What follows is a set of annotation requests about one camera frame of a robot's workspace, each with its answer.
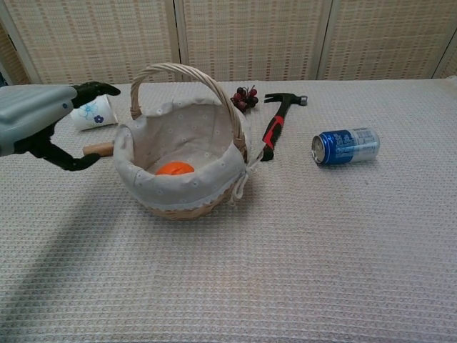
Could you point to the dark red berry bunch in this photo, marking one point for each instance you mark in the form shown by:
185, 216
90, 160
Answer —
245, 98

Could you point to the black red claw hammer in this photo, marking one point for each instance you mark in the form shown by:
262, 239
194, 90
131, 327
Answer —
276, 125

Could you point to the beige waffle tablecloth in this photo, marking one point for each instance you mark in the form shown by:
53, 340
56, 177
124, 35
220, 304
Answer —
250, 250

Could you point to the woven bamboo folding screen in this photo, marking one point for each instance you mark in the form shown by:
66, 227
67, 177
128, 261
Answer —
228, 39

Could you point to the orange fruit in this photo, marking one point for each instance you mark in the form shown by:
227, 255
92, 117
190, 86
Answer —
175, 168

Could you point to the wicker basket with cloth liner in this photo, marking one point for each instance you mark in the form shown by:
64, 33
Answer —
182, 153

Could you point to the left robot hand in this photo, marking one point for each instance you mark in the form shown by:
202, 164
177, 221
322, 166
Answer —
32, 114

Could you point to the floral paper cup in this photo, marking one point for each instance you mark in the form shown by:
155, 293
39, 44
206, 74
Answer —
96, 114

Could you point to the wooden cylinder stick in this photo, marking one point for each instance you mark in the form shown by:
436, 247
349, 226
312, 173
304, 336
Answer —
98, 148

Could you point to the blue soda can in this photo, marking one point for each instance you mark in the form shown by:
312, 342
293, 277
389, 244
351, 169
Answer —
344, 145

